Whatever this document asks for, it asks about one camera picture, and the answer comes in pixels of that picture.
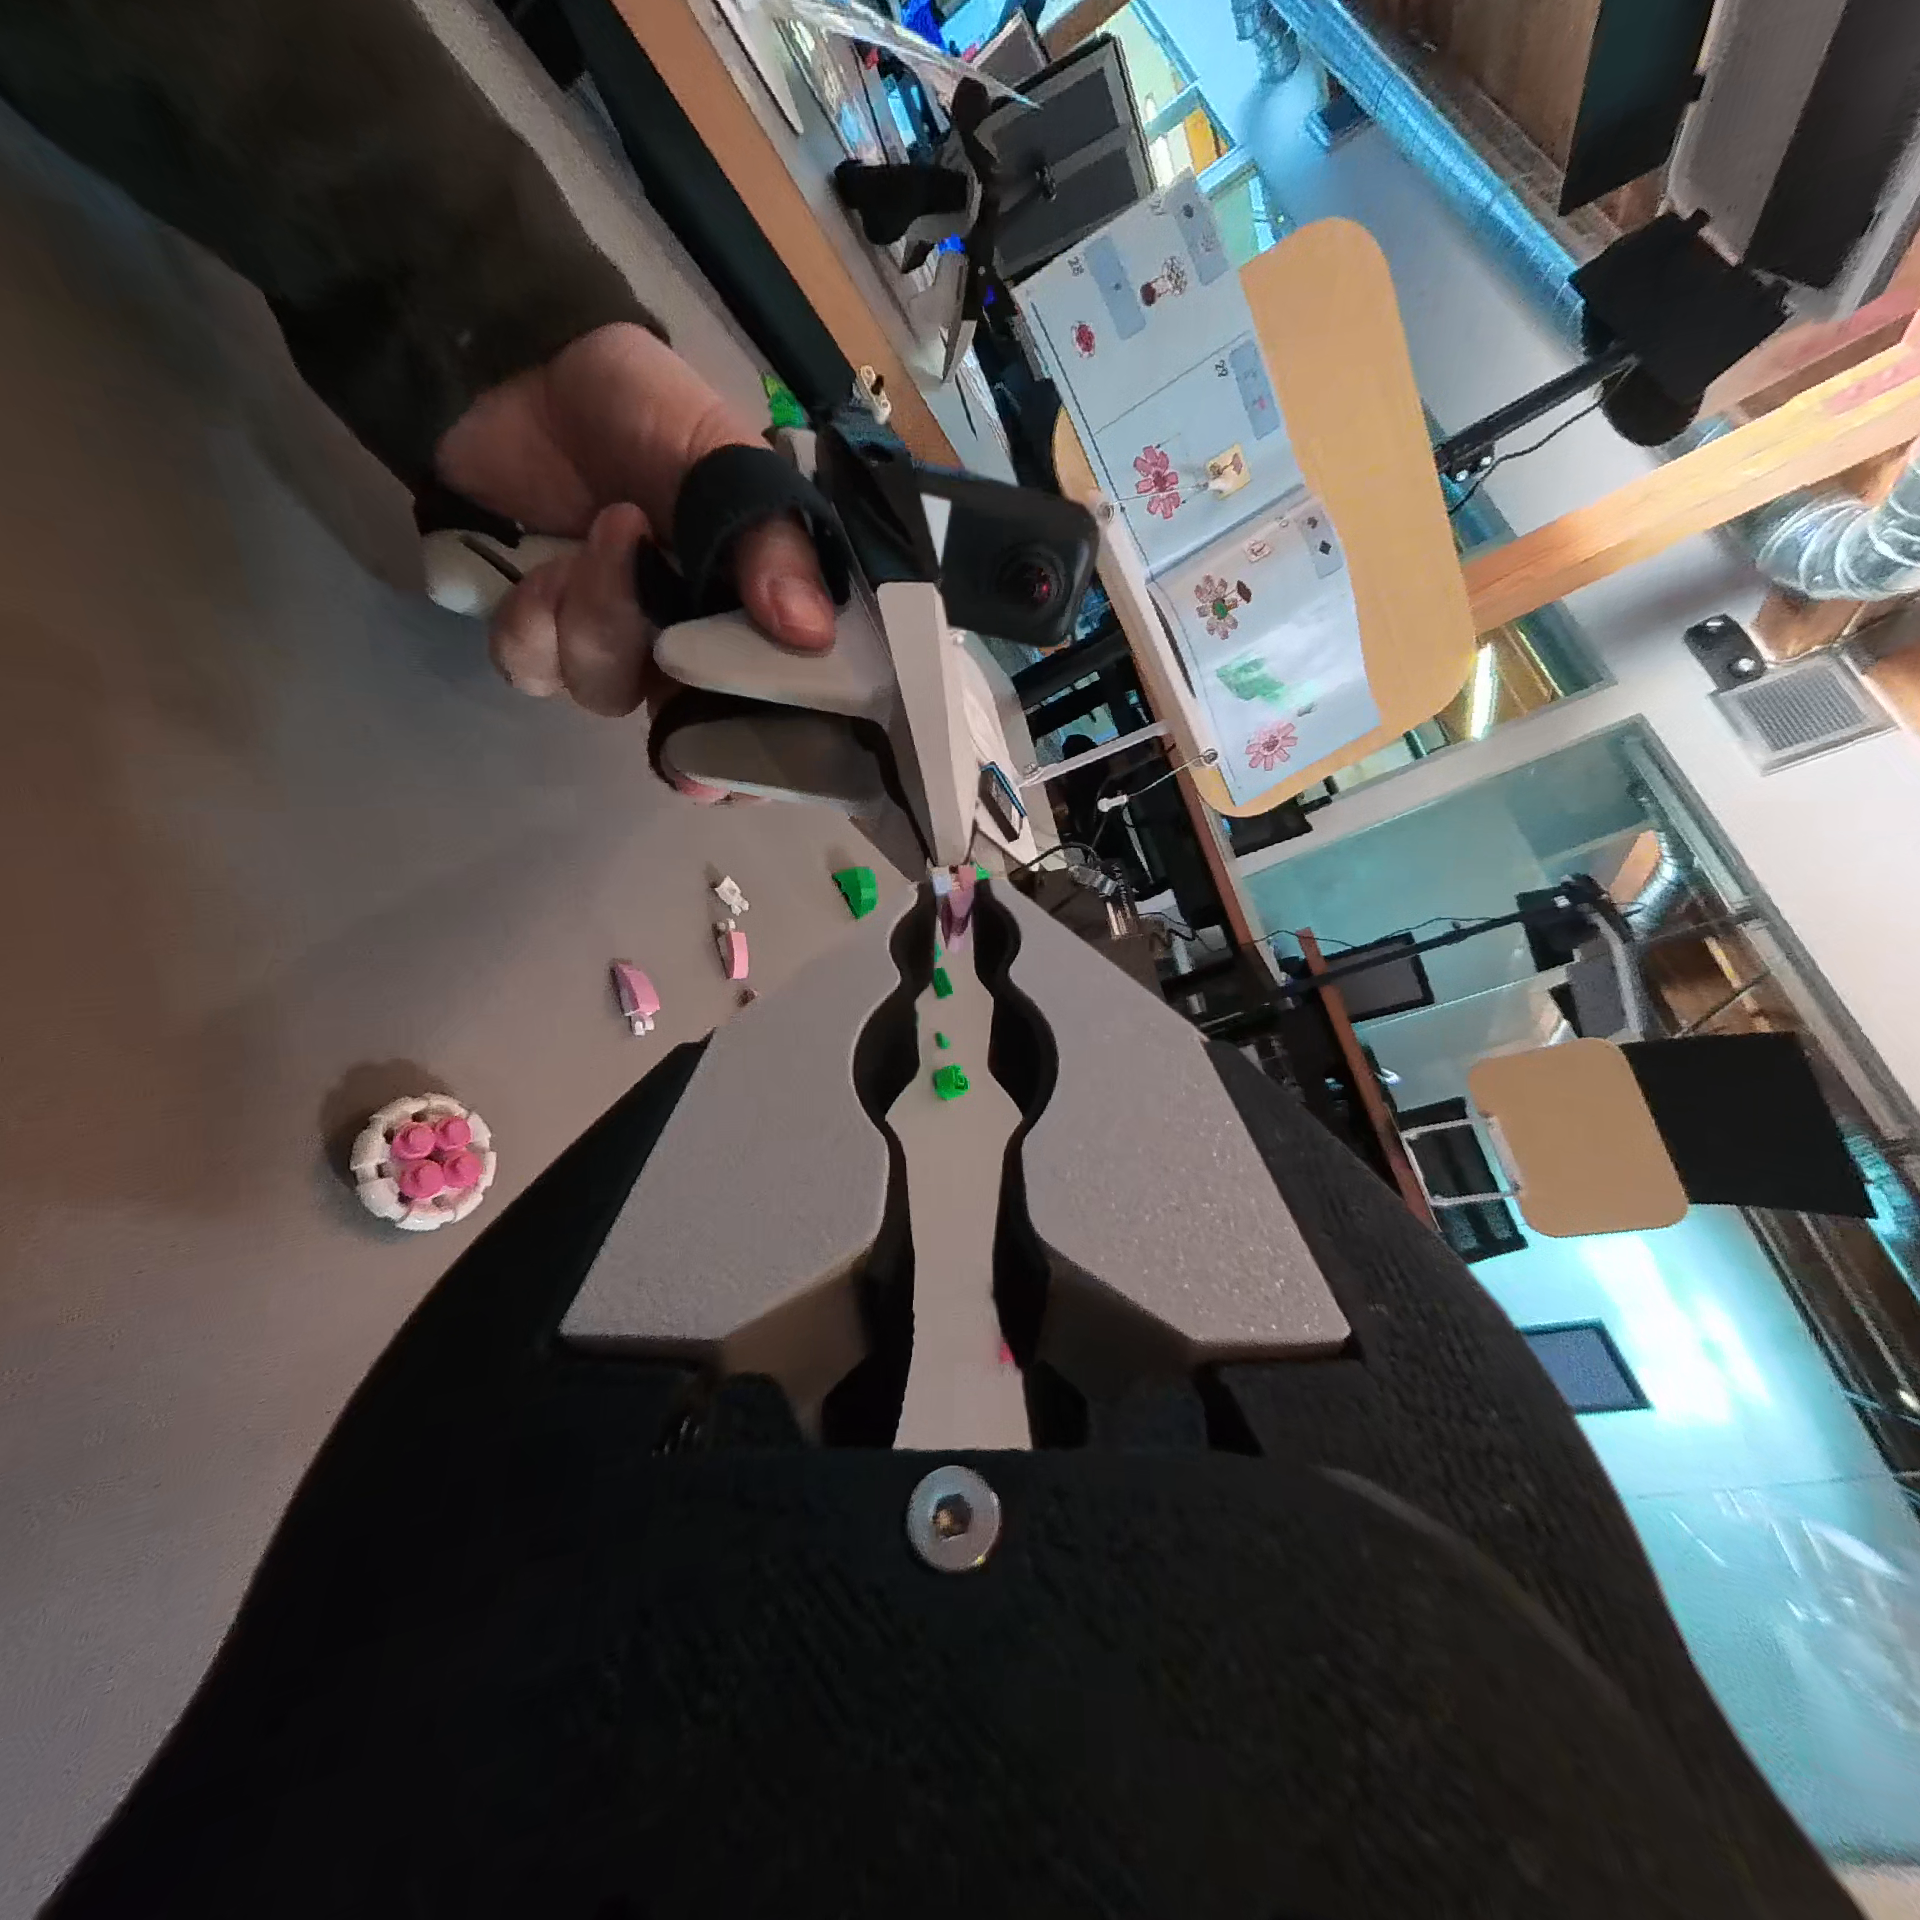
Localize group of green toy bricks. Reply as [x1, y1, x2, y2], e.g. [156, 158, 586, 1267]
[831, 864, 976, 1104]

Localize round white plate magenta studs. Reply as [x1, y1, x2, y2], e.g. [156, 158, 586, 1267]
[348, 1093, 495, 1234]

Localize wood-edged side desk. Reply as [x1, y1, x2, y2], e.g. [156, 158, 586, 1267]
[562, 0, 1052, 467]

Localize silver ceiling duct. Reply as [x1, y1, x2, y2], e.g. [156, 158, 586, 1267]
[1275, 0, 1592, 331]

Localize glass wall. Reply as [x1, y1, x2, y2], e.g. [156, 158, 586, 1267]
[1245, 720, 1920, 1920]

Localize wooden ceiling beam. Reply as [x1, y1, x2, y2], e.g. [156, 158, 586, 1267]
[1463, 300, 1920, 632]

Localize grey desk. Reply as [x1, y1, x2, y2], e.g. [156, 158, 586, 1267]
[0, 90, 1052, 1920]

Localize open flower instruction booklet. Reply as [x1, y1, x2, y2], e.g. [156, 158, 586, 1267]
[1020, 164, 1382, 811]

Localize black ceiling-mounted unit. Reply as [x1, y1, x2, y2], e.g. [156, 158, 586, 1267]
[1559, 0, 1920, 452]

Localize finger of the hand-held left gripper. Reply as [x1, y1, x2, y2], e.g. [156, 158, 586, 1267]
[874, 583, 980, 874]
[957, 647, 1034, 767]

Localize beige rounded panel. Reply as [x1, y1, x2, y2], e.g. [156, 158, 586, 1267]
[1470, 1040, 1688, 1238]

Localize person's left hand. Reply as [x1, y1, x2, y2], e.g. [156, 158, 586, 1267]
[428, 323, 840, 722]

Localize dark computer monitor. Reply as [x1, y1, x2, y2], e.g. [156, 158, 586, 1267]
[1523, 1319, 1653, 1413]

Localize black device on stand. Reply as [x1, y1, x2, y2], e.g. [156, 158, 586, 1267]
[831, 75, 1052, 384]

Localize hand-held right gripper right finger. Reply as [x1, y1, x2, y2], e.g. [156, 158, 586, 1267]
[976, 883, 1354, 1450]

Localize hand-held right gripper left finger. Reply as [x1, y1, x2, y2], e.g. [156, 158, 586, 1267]
[558, 883, 935, 1450]

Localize wall air vent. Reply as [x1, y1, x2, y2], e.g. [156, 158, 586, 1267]
[1709, 652, 1900, 775]

